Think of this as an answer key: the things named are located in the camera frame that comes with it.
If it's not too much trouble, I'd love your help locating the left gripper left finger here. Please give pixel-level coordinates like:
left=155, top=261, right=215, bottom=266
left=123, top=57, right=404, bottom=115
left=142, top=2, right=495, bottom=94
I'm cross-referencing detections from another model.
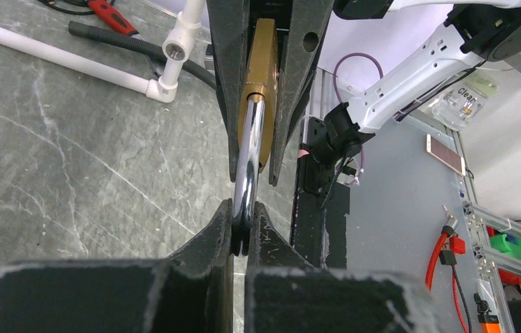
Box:
left=0, top=200, right=233, bottom=332

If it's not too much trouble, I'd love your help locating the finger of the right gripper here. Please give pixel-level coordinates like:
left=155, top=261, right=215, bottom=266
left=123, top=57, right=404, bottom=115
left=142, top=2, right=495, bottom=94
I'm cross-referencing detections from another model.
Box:
left=207, top=0, right=249, bottom=182
left=269, top=1, right=334, bottom=187

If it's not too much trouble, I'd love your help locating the white smartphone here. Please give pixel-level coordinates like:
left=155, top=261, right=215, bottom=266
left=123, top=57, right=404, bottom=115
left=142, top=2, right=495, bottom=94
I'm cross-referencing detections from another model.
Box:
left=426, top=134, right=466, bottom=177

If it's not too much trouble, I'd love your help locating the green plastic block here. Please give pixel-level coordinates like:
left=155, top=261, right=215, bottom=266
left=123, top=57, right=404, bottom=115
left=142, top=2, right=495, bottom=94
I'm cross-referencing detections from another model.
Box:
left=490, top=234, right=521, bottom=260

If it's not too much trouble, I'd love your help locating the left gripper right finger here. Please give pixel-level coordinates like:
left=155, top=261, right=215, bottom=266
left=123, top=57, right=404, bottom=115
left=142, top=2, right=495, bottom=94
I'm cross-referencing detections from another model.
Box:
left=245, top=203, right=440, bottom=332

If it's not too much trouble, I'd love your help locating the black coiled cable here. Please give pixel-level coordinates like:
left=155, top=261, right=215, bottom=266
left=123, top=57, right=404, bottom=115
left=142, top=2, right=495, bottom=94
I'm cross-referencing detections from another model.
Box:
left=37, top=0, right=117, bottom=16

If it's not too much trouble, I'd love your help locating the brass padlock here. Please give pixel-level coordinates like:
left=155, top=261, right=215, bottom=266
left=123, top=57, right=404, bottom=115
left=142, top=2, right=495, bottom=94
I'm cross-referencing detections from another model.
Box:
left=232, top=18, right=278, bottom=256

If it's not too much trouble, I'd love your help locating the clear plastic bag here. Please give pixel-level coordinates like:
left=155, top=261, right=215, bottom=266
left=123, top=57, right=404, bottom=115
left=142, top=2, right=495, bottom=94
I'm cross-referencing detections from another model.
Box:
left=431, top=72, right=500, bottom=131

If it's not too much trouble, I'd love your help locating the red wire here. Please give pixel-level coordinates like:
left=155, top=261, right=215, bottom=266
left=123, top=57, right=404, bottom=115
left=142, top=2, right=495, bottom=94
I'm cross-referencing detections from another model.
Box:
left=425, top=232, right=450, bottom=291

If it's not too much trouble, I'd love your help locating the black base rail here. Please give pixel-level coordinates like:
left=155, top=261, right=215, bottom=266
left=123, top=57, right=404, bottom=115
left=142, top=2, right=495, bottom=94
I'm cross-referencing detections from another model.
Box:
left=289, top=117, right=350, bottom=270

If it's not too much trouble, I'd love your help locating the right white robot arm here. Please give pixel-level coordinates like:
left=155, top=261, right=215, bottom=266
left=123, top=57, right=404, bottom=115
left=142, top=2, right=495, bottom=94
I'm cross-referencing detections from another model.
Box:
left=207, top=1, right=521, bottom=185

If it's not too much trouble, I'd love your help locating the white PVC pipe frame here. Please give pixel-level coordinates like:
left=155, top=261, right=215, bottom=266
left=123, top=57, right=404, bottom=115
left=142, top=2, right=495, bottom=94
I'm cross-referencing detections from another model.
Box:
left=0, top=0, right=207, bottom=104

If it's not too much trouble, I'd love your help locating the dark grey rod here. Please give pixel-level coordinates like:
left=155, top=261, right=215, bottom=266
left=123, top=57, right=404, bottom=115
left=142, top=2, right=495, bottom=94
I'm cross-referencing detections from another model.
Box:
left=68, top=21, right=216, bottom=89

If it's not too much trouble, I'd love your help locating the aluminium frame rail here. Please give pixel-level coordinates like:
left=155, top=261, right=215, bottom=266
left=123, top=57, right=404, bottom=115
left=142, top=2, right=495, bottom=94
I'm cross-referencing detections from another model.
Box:
left=446, top=130, right=521, bottom=332

